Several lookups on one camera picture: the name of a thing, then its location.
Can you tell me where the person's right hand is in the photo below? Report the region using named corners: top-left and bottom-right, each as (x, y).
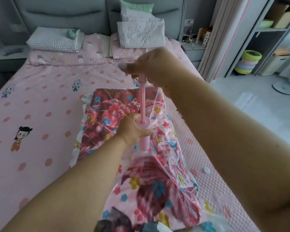
top-left (118, 47), bottom-right (184, 89)

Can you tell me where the person's left hand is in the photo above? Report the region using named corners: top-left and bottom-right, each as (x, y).
top-left (116, 113), bottom-right (153, 147)

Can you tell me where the lilac hand pump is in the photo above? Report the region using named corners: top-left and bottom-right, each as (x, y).
top-left (135, 74), bottom-right (152, 151)

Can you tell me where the flower-print plastic storage bag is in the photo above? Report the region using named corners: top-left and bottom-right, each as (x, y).
top-left (69, 88), bottom-right (232, 232)

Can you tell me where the red floral blanket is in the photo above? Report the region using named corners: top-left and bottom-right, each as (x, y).
top-left (77, 88), bottom-right (201, 232)

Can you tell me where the person's right forearm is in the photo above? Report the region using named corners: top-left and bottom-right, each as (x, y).
top-left (167, 70), bottom-right (290, 232)

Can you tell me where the person's left forearm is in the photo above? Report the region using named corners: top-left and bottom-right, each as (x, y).
top-left (1, 135), bottom-right (129, 232)

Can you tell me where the white lidded bin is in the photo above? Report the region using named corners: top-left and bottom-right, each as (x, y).
top-left (260, 48), bottom-right (290, 76)

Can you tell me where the grey dotted quilt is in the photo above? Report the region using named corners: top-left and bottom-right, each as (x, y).
top-left (117, 7), bottom-right (166, 49)

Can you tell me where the white bedside cabinet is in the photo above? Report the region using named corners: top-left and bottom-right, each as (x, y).
top-left (0, 44), bottom-right (29, 72)
top-left (181, 42), bottom-right (206, 69)

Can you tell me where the white black-dotted cylinder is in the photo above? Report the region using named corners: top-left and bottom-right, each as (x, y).
top-left (202, 31), bottom-right (211, 47)

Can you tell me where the pale green pillow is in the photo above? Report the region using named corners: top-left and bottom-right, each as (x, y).
top-left (119, 0), bottom-right (154, 14)

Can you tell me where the white pink curtain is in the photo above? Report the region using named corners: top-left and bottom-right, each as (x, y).
top-left (198, 0), bottom-right (253, 82)

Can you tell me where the pastel striped round stool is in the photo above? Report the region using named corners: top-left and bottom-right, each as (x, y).
top-left (234, 50), bottom-right (263, 75)

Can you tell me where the pink cartoon bed sheet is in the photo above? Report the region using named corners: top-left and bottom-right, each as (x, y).
top-left (0, 34), bottom-right (260, 232)

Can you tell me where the grey upholstered headboard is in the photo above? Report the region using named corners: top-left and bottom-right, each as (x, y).
top-left (12, 0), bottom-right (187, 40)

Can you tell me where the white checked folded pillow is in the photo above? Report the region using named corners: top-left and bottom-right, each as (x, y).
top-left (26, 27), bottom-right (84, 53)

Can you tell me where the grey open shelf unit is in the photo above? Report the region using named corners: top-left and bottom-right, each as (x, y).
top-left (226, 0), bottom-right (290, 77)

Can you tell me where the green tissue box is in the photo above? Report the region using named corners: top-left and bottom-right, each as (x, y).
top-left (259, 19), bottom-right (274, 28)

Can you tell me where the round white floor disc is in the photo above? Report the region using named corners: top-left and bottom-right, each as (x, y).
top-left (272, 82), bottom-right (290, 95)

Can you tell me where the yellow cardboard box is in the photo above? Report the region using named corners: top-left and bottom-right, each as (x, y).
top-left (273, 9), bottom-right (290, 29)

